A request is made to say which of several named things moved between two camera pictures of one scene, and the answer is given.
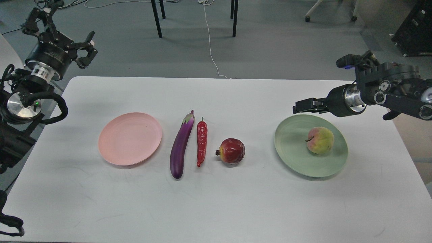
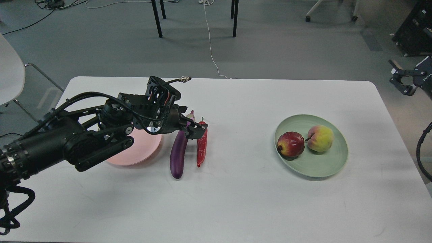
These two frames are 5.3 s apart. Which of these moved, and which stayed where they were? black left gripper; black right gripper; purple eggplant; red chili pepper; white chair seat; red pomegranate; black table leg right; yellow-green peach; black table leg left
Moved: red pomegranate; black left gripper; black right gripper
Stayed: black table leg right; black table leg left; red chili pepper; purple eggplant; white chair seat; yellow-green peach
